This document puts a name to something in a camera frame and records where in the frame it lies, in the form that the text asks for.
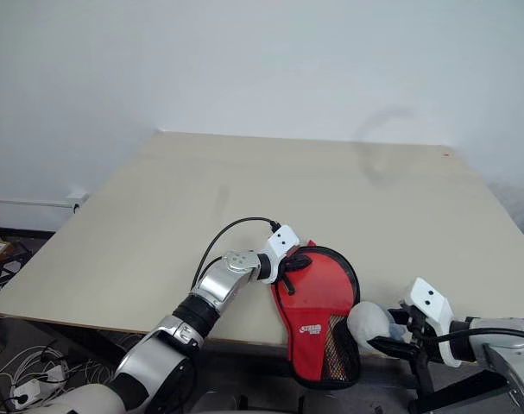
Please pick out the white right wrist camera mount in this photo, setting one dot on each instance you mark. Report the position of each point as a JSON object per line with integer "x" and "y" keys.
{"x": 425, "y": 297}

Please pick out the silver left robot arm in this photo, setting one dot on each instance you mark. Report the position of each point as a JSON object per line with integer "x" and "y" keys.
{"x": 222, "y": 284}

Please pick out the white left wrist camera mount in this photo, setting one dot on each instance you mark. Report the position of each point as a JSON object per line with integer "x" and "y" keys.
{"x": 283, "y": 239}

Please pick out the white floor power strip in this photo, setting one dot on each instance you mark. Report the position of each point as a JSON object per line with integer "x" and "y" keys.
{"x": 25, "y": 394}

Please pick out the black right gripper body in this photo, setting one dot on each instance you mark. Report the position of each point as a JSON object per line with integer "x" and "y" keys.
{"x": 421, "y": 330}

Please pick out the fluffy white grey pom-pom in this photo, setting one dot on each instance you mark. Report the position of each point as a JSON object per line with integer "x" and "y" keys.
{"x": 367, "y": 323}

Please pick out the white wall outlet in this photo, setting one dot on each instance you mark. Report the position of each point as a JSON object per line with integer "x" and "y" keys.
{"x": 78, "y": 202}

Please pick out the red black paddle case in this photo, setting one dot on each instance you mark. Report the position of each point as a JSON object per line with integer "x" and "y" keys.
{"x": 322, "y": 284}

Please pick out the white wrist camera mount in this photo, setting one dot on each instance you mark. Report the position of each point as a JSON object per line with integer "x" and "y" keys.
{"x": 425, "y": 297}
{"x": 283, "y": 239}

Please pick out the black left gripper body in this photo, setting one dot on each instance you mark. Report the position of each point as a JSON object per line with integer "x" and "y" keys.
{"x": 286, "y": 267}

